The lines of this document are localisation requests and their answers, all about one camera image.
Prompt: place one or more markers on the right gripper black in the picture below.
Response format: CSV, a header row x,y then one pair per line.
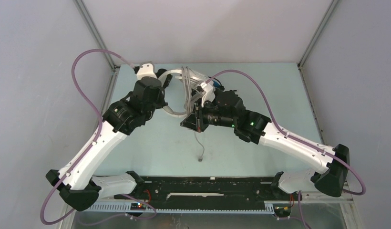
x,y
195,121

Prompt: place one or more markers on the large black blue headphones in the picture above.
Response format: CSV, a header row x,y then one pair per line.
x,y
218,88

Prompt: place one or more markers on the small black headphones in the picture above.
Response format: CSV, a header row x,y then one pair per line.
x,y
165,76

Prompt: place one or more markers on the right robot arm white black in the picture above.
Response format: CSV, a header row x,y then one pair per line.
x,y
327,173

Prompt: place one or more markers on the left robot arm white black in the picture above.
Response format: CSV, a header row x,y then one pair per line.
x,y
76,183

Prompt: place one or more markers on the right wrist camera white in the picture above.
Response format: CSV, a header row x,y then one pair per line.
x,y
207,92

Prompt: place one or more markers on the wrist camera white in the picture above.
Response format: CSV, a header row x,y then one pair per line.
x,y
145,70
207,92

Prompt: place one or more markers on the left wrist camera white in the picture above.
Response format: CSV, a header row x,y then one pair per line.
x,y
145,70

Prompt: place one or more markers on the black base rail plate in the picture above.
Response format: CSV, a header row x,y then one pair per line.
x,y
220,193

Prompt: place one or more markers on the white slotted cable duct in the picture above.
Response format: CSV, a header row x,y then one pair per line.
x,y
135,207

